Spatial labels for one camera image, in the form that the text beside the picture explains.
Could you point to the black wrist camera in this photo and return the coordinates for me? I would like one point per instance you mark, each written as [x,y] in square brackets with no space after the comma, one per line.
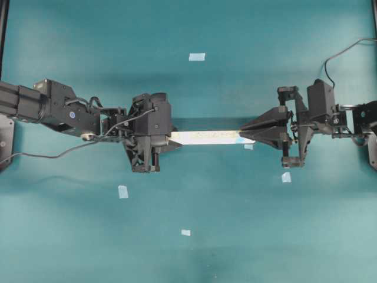
[321,99]
[159,121]

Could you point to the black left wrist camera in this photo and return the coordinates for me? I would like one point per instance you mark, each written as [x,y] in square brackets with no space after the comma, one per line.
[159,121]

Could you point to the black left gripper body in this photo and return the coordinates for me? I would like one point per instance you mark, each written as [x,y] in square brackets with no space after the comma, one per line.
[143,149]

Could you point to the blue tape marker near board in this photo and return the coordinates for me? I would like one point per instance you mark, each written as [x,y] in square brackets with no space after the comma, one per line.
[248,146]

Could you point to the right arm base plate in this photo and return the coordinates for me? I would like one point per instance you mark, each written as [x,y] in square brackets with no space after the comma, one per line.
[372,150]

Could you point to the blue tape marker left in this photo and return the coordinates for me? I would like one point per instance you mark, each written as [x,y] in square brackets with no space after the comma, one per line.
[123,192]

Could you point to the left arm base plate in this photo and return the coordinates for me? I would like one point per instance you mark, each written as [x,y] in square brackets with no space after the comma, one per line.
[7,141]

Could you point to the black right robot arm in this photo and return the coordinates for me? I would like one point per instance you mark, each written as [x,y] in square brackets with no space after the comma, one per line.
[356,122]

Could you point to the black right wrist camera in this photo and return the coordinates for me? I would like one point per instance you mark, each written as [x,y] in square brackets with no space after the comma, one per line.
[321,99]

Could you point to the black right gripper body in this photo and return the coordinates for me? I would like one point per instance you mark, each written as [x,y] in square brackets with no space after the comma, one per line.
[302,127]

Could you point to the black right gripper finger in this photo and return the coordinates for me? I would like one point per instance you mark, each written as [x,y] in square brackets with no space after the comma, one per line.
[276,116]
[273,136]

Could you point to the blue tape marker top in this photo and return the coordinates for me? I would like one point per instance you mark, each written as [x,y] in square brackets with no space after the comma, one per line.
[197,56]

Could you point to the black frame post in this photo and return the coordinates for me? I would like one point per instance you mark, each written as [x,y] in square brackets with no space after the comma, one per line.
[3,25]

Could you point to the white particle board strip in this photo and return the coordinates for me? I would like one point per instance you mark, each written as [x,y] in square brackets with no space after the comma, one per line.
[208,137]

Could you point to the blue tape marker bottom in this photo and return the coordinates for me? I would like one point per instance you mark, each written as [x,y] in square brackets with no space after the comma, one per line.
[185,232]

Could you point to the blue tape marker right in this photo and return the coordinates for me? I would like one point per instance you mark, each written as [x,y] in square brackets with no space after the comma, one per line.
[286,177]

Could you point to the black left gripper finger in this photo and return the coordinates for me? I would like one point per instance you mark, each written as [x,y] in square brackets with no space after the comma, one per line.
[173,128]
[172,143]

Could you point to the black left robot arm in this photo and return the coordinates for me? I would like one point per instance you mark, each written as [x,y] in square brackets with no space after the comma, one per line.
[56,106]

